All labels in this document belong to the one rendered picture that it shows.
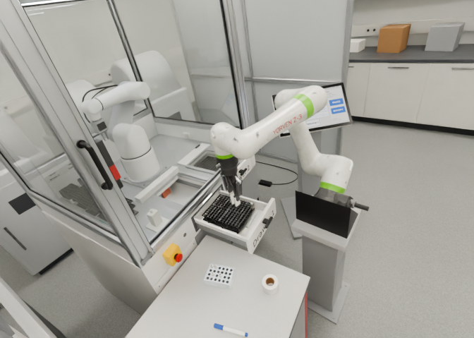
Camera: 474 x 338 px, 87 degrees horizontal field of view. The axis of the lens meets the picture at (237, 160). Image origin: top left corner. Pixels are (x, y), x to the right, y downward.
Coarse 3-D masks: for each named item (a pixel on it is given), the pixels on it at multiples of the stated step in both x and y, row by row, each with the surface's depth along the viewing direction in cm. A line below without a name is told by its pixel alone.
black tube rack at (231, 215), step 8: (224, 200) 139; (240, 200) 137; (208, 208) 136; (216, 208) 135; (224, 208) 134; (232, 208) 133; (240, 208) 132; (208, 216) 131; (216, 216) 130; (224, 216) 129; (232, 216) 128; (240, 216) 127; (248, 216) 130; (216, 224) 130; (224, 224) 128; (232, 224) 123
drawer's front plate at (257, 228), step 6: (270, 204) 127; (264, 210) 124; (270, 210) 128; (264, 216) 122; (270, 216) 129; (258, 222) 118; (252, 228) 116; (258, 228) 118; (252, 234) 113; (258, 234) 120; (246, 240) 112; (252, 240) 114; (258, 240) 121; (252, 246) 115; (252, 252) 117
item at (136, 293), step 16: (256, 176) 186; (256, 192) 191; (192, 240) 132; (224, 240) 162; (80, 256) 173; (96, 256) 143; (96, 272) 178; (112, 272) 145; (128, 272) 122; (112, 288) 178; (128, 288) 145; (144, 288) 124; (160, 288) 117; (128, 304) 181; (144, 304) 148
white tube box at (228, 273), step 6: (210, 264) 119; (210, 270) 117; (216, 270) 116; (222, 270) 115; (228, 270) 115; (234, 270) 115; (210, 276) 114; (216, 276) 114; (222, 276) 113; (228, 276) 112; (234, 276) 115; (210, 282) 112; (216, 282) 110; (222, 282) 110; (228, 282) 112; (228, 288) 110
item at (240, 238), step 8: (216, 192) 147; (224, 192) 146; (208, 200) 142; (216, 200) 148; (248, 200) 138; (256, 200) 136; (256, 208) 138; (264, 208) 135; (200, 216) 137; (256, 216) 134; (200, 224) 130; (208, 224) 127; (216, 232) 126; (224, 232) 122; (232, 232) 120; (240, 232) 127; (248, 232) 126; (232, 240) 122; (240, 240) 118
